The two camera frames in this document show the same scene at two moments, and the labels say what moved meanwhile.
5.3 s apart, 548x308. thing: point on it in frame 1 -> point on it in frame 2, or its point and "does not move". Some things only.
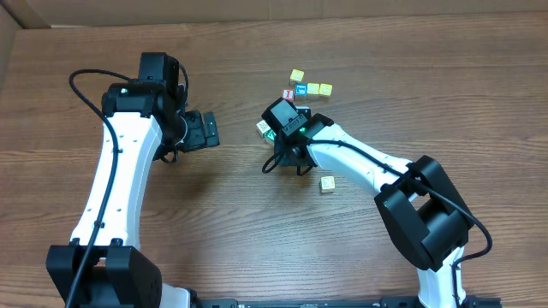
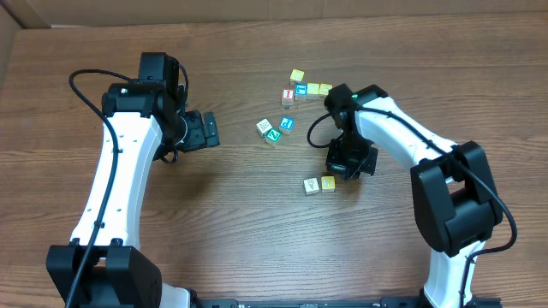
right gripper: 302,112 -> 350,162
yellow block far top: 296,75 does not move
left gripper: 210,129 does not move
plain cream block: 328,184 does not move
